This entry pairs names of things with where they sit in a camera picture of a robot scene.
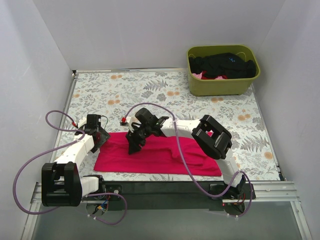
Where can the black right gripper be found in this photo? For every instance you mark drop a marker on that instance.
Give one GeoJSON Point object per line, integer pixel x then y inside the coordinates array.
{"type": "Point", "coordinates": [138, 135]}

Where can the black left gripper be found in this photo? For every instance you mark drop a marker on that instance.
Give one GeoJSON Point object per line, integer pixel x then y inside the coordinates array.
{"type": "Point", "coordinates": [100, 138]}

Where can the magenta t shirt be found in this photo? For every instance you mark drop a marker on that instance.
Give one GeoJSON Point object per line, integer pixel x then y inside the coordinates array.
{"type": "Point", "coordinates": [160, 155]}

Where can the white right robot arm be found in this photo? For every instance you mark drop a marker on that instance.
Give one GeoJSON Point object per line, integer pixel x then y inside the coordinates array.
{"type": "Point", "coordinates": [212, 138]}

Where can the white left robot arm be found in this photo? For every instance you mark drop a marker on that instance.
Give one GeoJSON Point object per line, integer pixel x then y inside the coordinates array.
{"type": "Point", "coordinates": [61, 184]}

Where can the floral patterned table mat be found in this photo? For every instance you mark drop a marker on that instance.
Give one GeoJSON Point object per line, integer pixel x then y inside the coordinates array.
{"type": "Point", "coordinates": [114, 94]}

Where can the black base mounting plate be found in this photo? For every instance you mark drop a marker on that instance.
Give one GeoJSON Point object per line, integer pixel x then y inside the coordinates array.
{"type": "Point", "coordinates": [169, 195]}

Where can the pink garment in basket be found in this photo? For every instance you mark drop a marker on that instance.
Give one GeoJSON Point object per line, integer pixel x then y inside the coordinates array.
{"type": "Point", "coordinates": [202, 77]}

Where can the green plastic laundry basket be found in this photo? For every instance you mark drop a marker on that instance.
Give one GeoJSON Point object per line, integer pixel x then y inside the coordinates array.
{"type": "Point", "coordinates": [219, 87]}

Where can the black t shirt in basket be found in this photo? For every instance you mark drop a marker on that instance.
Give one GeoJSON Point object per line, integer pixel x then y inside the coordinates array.
{"type": "Point", "coordinates": [228, 64]}

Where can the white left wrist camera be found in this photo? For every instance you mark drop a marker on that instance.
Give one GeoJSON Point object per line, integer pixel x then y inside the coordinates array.
{"type": "Point", "coordinates": [80, 123]}

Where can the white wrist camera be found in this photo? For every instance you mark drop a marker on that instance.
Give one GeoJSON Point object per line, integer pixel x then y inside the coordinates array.
{"type": "Point", "coordinates": [130, 122]}
{"type": "Point", "coordinates": [80, 123]}

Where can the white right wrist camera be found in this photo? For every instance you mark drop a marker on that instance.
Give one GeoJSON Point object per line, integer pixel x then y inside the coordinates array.
{"type": "Point", "coordinates": [130, 122]}

